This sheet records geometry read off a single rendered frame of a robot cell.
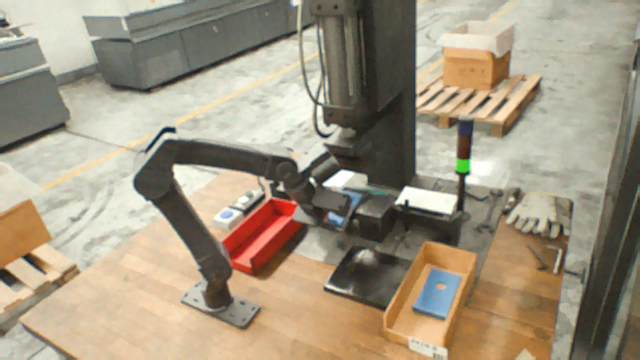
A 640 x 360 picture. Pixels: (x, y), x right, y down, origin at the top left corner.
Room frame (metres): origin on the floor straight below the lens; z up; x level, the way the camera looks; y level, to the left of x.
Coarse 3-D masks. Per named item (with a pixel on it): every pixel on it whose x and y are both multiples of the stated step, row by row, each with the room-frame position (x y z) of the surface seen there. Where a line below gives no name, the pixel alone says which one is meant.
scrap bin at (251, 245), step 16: (272, 208) 1.09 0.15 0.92; (288, 208) 1.06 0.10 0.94; (240, 224) 0.98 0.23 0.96; (256, 224) 1.02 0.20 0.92; (272, 224) 1.03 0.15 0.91; (288, 224) 0.96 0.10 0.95; (224, 240) 0.92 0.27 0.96; (240, 240) 0.96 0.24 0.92; (256, 240) 0.97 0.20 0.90; (272, 240) 0.90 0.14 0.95; (288, 240) 0.95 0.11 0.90; (240, 256) 0.91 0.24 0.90; (256, 256) 0.84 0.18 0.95; (272, 256) 0.89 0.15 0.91; (256, 272) 0.83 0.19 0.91
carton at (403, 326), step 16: (416, 256) 0.75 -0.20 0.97; (432, 256) 0.78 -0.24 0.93; (448, 256) 0.76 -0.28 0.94; (464, 256) 0.74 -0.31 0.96; (416, 272) 0.74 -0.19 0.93; (464, 272) 0.74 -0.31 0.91; (400, 288) 0.66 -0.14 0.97; (416, 288) 0.71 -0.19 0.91; (464, 288) 0.64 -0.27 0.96; (400, 304) 0.65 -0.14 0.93; (384, 320) 0.59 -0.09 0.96; (400, 320) 0.63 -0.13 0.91; (416, 320) 0.62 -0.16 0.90; (432, 320) 0.62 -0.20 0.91; (448, 320) 0.56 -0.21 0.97; (400, 336) 0.57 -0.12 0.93; (416, 336) 0.58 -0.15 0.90; (432, 336) 0.58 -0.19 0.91; (448, 336) 0.55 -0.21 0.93; (432, 352) 0.54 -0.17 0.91
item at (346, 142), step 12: (384, 108) 1.14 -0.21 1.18; (372, 120) 1.09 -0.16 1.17; (384, 120) 1.08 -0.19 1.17; (336, 132) 1.01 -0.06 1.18; (348, 132) 0.97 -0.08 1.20; (360, 132) 0.99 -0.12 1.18; (372, 132) 1.01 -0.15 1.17; (324, 144) 0.96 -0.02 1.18; (336, 144) 0.94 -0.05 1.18; (348, 144) 0.93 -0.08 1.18; (360, 144) 0.95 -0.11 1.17; (372, 144) 0.99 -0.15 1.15; (336, 156) 0.96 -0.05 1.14; (348, 156) 0.95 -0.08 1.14; (360, 156) 0.94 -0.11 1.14; (372, 156) 0.93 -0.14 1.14; (384, 156) 0.98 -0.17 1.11; (348, 168) 0.94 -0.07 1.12; (360, 168) 0.92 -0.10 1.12; (372, 168) 0.92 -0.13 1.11
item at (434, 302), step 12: (432, 276) 0.74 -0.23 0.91; (444, 276) 0.74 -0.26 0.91; (456, 276) 0.73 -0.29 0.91; (432, 288) 0.70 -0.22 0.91; (456, 288) 0.69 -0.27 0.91; (420, 300) 0.67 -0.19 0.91; (432, 300) 0.67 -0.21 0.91; (444, 300) 0.66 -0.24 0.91; (420, 312) 0.64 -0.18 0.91; (432, 312) 0.62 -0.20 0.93; (444, 312) 0.63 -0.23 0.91
